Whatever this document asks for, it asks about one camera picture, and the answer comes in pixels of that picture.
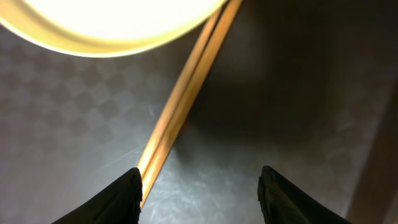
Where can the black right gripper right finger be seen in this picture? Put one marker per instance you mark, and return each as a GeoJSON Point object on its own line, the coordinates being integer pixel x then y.
{"type": "Point", "coordinates": [283, 202]}

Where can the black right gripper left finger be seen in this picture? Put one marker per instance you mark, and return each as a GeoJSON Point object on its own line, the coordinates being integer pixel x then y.
{"type": "Point", "coordinates": [118, 203]}

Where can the wooden chopstick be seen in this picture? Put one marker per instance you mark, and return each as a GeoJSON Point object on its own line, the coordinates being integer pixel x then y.
{"type": "Point", "coordinates": [177, 92]}
{"type": "Point", "coordinates": [228, 12]}

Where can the dark brown serving tray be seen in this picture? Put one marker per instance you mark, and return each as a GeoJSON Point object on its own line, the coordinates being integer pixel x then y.
{"type": "Point", "coordinates": [300, 86]}

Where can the yellow plate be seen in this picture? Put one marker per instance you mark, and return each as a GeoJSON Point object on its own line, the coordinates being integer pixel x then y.
{"type": "Point", "coordinates": [104, 28]}

